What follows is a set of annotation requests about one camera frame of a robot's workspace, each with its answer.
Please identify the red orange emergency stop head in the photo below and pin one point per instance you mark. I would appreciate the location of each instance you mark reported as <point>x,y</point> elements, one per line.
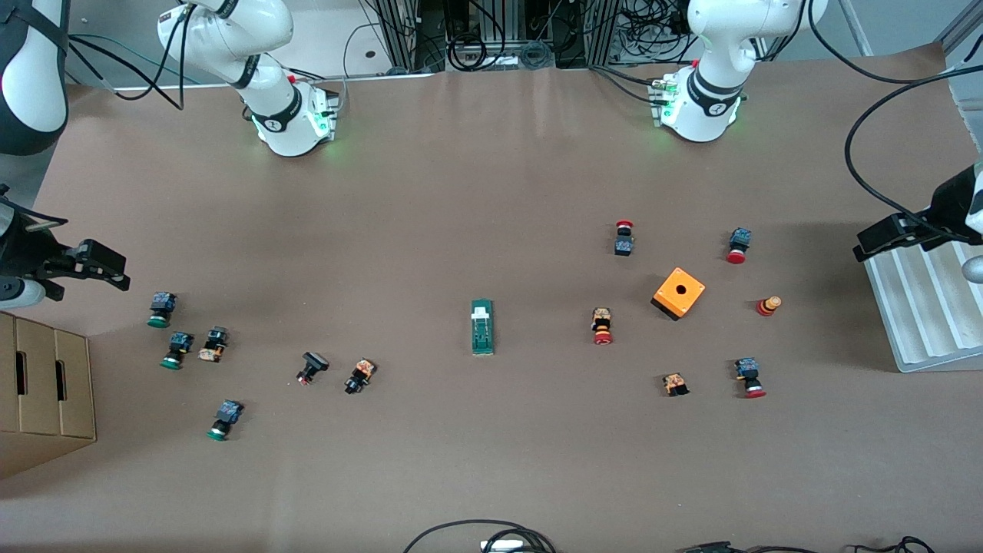
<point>768,306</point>

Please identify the brown cardboard box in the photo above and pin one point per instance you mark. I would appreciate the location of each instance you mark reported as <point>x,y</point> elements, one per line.
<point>46,384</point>

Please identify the red yellow emergency stop switch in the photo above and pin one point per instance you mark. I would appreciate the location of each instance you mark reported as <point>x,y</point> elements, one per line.
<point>602,322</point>

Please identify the green rail connector block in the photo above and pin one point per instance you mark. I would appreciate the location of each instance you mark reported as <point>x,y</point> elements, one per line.
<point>482,334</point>

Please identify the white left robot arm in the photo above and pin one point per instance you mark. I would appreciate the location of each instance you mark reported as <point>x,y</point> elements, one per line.
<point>710,92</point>

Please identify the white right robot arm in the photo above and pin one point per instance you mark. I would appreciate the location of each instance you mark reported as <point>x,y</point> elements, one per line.
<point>276,100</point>

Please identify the green mushroom push button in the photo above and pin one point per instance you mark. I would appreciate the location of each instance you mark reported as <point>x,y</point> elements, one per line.
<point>227,415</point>
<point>161,306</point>
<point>178,346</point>

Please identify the grey aluminium profile bar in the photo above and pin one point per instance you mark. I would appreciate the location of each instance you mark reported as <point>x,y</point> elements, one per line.
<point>964,27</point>

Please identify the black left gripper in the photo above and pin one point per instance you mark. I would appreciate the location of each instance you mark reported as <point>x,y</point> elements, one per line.
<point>946,209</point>

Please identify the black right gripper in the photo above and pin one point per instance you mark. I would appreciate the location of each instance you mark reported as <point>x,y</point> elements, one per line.
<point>21,247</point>

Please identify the black square push button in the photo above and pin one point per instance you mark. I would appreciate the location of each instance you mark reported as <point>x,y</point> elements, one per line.
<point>313,362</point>

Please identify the white ribbed plastic tray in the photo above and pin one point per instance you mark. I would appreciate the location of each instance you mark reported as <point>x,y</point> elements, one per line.
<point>921,307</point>

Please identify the orange button enclosure box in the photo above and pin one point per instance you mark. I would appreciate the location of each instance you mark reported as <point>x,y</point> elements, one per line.
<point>672,296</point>

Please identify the black push button orange block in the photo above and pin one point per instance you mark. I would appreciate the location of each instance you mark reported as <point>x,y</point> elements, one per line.
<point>361,375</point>

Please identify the red mushroom push button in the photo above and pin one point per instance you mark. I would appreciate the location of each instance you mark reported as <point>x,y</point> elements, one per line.
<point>747,372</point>
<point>623,246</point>
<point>739,242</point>

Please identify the orange black contact block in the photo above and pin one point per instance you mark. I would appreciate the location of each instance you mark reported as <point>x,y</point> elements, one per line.
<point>675,384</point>

